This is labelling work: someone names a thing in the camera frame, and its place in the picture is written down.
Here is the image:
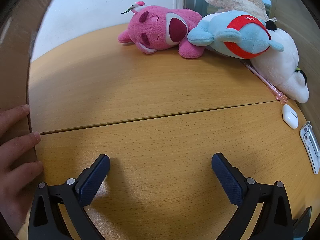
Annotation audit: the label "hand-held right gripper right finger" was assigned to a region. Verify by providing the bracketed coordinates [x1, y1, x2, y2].
[211, 152, 293, 240]

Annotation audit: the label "person's left hand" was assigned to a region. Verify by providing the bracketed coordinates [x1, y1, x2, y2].
[0, 104, 44, 232]

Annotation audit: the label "blue plush toy red collar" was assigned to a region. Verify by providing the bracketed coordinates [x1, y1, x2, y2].
[187, 10, 285, 60]

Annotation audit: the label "white earbud case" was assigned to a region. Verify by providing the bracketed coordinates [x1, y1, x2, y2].
[282, 104, 299, 130]

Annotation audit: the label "grey folding phone stand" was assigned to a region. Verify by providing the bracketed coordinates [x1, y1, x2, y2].
[299, 121, 320, 175]

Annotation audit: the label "pink plush bear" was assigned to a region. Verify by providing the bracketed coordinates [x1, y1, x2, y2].
[117, 1, 203, 60]

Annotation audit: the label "brown cardboard box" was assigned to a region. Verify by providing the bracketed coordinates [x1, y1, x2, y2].
[0, 0, 59, 165]

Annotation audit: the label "pink transparent pen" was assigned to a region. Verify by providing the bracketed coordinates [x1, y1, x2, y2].
[244, 62, 288, 105]

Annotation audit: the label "white plush toy black ears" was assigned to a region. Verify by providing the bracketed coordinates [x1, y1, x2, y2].
[246, 17, 310, 104]

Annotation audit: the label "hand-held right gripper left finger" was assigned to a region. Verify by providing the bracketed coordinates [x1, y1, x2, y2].
[28, 154, 110, 240]

